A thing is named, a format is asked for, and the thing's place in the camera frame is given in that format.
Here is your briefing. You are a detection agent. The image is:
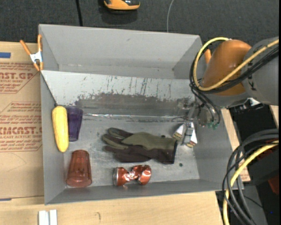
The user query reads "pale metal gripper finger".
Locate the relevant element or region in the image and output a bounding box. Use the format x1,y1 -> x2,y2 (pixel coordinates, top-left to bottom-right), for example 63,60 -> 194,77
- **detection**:
185,121 -> 198,149
173,123 -> 187,142

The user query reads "purple plastic cup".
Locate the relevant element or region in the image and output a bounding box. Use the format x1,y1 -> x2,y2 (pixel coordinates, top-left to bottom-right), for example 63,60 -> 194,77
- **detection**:
65,105 -> 84,142

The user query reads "red-orange clear plastic cup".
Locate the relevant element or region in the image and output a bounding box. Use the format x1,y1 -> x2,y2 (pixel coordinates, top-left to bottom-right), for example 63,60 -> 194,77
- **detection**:
66,150 -> 93,188

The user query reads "brown and olive glove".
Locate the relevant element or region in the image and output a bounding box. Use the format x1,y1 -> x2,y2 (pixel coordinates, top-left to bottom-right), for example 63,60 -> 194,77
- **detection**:
101,127 -> 179,165

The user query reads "grey metal bin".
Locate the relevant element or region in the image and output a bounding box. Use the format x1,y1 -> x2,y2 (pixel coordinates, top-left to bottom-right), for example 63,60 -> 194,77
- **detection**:
38,24 -> 244,205

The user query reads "yellow toy corn cob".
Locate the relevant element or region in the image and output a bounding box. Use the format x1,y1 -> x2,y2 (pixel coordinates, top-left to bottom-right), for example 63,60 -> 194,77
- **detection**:
52,105 -> 69,153

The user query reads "brown cardboard board red print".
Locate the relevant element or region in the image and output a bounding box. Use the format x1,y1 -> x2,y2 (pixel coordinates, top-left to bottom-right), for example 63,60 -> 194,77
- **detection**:
0,40 -> 45,203

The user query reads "crushed red drink can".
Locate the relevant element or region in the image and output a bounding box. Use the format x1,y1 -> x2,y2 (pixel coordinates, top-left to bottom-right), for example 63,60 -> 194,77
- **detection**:
112,164 -> 153,187

